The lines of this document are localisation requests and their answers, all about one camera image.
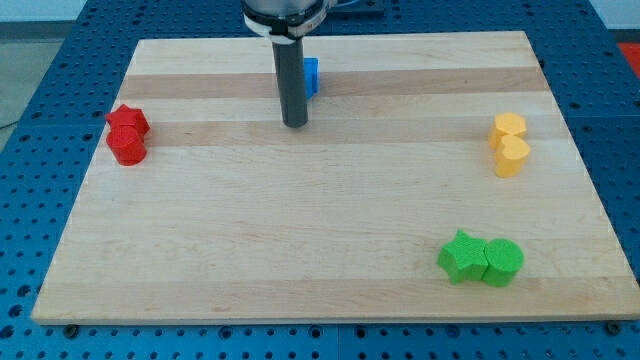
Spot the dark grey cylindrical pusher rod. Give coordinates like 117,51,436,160
272,39,308,128

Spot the green star block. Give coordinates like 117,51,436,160
437,229,488,285

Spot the red star block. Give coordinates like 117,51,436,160
105,104,150,137

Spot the blue block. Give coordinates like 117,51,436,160
304,57,319,100

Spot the red cylinder block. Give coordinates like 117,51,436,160
106,126,147,166

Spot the yellow hexagon block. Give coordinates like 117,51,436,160
488,112,527,149

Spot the green cylinder block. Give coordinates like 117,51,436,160
482,238,524,287

